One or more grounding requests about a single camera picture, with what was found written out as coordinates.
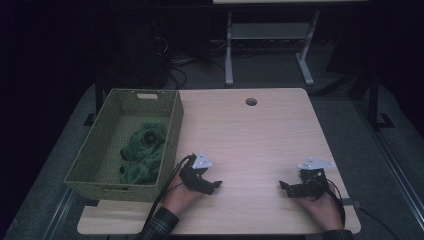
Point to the grey table edge clip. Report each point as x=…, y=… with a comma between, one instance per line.
x=348, y=202

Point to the person's right hand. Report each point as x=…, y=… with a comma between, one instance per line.
x=321, y=210

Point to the green fleece cloth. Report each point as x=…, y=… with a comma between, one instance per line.
x=143, y=156

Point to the aluminium floor rail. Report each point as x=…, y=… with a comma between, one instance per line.
x=393, y=163
x=60, y=213

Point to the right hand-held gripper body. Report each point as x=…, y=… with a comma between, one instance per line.
x=311, y=181

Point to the person's left hand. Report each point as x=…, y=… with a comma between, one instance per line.
x=181, y=200

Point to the green woven basket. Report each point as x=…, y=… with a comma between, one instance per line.
x=100, y=160

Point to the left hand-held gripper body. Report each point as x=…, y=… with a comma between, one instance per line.
x=193, y=175

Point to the black stand post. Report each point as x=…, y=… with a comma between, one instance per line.
x=374, y=100

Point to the grey metal frame desk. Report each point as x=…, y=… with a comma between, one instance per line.
x=270, y=30

